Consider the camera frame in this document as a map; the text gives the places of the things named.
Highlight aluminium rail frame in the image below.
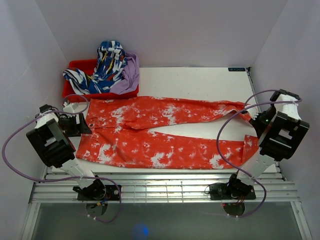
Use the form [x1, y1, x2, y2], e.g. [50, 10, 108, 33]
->
[21, 160, 312, 240]

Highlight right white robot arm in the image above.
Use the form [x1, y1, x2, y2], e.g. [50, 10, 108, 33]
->
[225, 89, 310, 199]

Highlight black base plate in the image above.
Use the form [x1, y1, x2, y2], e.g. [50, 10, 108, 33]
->
[72, 184, 122, 202]
[209, 183, 256, 200]

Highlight red plastic bin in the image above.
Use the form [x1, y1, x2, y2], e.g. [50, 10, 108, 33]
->
[62, 59, 139, 103]

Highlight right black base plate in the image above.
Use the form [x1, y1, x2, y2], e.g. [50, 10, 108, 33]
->
[209, 183, 256, 200]

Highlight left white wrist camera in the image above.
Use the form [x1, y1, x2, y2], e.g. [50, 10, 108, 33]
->
[62, 101, 78, 115]

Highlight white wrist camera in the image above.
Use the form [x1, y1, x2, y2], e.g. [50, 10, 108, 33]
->
[246, 105, 260, 120]
[62, 101, 78, 115]

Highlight blue white patterned trousers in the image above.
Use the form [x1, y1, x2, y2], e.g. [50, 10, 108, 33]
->
[62, 40, 128, 95]

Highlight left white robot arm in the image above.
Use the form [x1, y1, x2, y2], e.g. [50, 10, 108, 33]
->
[26, 103, 107, 200]

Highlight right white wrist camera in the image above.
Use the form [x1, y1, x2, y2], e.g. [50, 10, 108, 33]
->
[246, 105, 260, 120]

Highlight red white tie-dye trousers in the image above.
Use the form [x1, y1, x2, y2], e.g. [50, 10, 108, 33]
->
[76, 96, 258, 170]

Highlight purple folded garment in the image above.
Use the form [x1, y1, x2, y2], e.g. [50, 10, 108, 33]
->
[109, 52, 140, 95]

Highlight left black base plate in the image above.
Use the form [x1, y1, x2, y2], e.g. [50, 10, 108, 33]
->
[72, 184, 122, 202]

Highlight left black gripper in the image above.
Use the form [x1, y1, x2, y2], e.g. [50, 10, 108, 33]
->
[58, 112, 92, 137]

